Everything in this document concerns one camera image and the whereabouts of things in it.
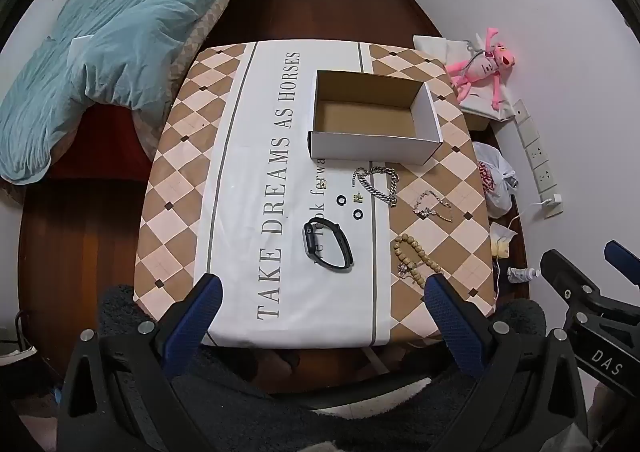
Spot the blue duvet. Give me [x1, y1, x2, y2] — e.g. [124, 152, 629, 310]
[0, 0, 275, 183]

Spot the white plastic bag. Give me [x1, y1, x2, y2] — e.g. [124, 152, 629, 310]
[472, 142, 518, 219]

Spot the thick silver chain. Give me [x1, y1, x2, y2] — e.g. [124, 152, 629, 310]
[351, 166, 400, 208]

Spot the pink plush toy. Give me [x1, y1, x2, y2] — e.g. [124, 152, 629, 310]
[447, 28, 516, 109]

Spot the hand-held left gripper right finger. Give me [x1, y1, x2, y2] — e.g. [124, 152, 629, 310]
[424, 273, 591, 452]

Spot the white cardboard box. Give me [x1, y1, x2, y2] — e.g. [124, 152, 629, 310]
[307, 70, 444, 166]

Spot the white wall socket strip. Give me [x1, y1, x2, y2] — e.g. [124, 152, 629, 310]
[514, 99, 563, 219]

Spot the small white bottle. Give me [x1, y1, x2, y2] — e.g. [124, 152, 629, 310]
[507, 266, 542, 283]

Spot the yellow white packet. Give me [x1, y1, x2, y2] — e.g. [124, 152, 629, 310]
[490, 222, 518, 260]

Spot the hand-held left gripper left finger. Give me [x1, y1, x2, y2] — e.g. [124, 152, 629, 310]
[56, 273, 225, 452]

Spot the wooden bead bracelet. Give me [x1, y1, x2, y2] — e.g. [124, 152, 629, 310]
[391, 233, 442, 289]

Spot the checked brown printed tablecloth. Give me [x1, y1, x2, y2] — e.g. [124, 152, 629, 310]
[134, 39, 496, 349]

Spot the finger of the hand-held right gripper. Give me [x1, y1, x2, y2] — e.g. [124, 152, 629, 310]
[539, 248, 602, 329]
[604, 240, 640, 289]

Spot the black smartwatch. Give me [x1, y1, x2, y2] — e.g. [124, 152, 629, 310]
[302, 217, 354, 271]

